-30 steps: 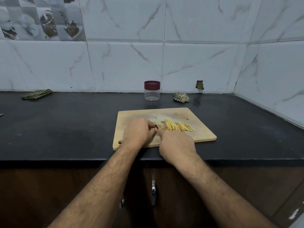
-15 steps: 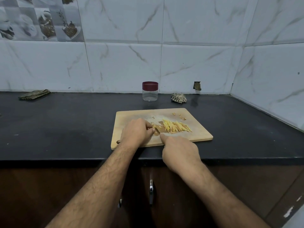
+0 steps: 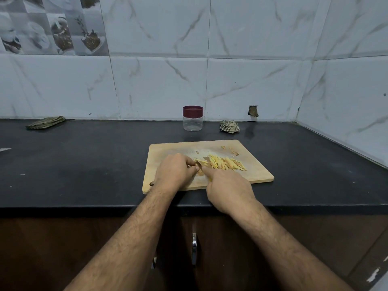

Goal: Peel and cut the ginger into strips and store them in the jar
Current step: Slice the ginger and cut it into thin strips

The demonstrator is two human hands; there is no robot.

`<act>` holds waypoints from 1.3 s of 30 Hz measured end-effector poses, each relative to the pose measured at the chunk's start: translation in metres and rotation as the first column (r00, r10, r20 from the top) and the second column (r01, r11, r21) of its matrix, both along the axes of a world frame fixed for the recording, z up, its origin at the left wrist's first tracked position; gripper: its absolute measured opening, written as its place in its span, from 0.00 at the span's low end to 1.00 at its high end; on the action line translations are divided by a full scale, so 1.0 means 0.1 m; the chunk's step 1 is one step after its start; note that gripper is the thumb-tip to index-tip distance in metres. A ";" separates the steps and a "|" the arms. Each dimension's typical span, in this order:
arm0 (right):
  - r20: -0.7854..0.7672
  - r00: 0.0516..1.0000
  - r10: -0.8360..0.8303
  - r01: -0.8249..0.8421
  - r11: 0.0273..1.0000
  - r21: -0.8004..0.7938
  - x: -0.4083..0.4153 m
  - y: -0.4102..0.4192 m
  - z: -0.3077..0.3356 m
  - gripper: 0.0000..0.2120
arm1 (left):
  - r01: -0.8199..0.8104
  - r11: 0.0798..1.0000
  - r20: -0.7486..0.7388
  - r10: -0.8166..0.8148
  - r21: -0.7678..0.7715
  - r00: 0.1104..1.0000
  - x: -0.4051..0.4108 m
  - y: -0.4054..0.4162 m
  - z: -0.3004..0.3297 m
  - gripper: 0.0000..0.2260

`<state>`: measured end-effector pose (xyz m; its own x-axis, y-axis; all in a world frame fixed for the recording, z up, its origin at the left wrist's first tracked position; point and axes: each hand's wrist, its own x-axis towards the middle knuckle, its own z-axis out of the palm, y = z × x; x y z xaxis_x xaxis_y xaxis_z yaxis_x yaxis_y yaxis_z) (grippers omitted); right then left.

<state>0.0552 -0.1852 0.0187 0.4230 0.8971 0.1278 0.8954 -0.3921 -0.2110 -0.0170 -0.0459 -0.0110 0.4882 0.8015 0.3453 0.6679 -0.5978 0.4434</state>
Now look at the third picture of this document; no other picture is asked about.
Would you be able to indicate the person's right hand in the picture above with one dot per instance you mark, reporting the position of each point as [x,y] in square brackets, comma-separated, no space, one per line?
[230,192]

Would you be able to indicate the person's left hand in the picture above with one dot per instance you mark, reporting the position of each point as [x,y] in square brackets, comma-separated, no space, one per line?
[174,171]

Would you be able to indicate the pile of ginger strips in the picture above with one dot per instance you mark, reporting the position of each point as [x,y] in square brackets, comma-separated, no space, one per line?
[227,163]

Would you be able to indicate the wooden cutting board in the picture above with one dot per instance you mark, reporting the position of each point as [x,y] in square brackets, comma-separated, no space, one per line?
[260,175]

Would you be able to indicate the clear jar maroon lid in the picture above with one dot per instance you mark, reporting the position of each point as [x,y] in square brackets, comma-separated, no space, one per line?
[193,125]

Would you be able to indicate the person's right forearm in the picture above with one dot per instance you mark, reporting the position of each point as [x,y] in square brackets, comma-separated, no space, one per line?
[297,254]

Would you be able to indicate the person's left forearm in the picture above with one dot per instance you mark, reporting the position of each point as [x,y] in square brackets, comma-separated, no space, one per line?
[115,248]

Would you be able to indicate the small ginger peel scraps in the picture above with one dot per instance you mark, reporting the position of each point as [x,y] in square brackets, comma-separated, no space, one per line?
[230,150]

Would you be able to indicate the black countertop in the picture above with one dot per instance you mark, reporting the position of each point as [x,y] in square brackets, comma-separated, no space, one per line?
[60,169]

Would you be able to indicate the crumpled patterned cloth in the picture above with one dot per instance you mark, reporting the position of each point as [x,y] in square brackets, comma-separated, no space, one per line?
[229,126]

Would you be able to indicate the folded green cloth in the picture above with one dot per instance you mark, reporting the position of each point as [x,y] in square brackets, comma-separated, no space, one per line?
[46,123]

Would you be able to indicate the brown wooden cabinet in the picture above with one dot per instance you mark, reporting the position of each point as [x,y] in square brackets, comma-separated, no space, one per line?
[60,257]

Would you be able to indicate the flat grey object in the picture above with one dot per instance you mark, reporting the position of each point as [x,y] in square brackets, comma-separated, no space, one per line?
[4,149]

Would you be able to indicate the decorative picture tiles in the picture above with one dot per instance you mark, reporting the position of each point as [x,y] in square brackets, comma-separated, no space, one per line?
[51,24]

